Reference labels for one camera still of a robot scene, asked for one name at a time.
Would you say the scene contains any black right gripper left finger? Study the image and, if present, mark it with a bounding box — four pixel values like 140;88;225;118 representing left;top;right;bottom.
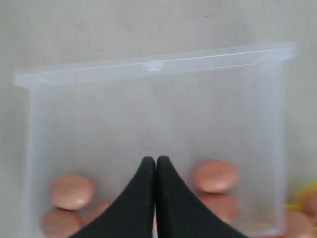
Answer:
72;157;156;238

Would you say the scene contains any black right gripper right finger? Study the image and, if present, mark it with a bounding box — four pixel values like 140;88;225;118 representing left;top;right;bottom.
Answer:
155;156;246;238

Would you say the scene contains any brown egg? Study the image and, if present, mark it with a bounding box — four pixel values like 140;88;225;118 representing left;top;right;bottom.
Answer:
303;191;317;220
199;193;239;224
193;160;240;193
49;174;95;210
41;208;83;238
86;201;111;224
283;211;315;238

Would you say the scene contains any clear plastic storage box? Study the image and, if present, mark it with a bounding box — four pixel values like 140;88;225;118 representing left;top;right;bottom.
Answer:
14;43;295;238

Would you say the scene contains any yellow plastic egg tray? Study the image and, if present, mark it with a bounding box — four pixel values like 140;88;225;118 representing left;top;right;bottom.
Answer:
284;180;317;212

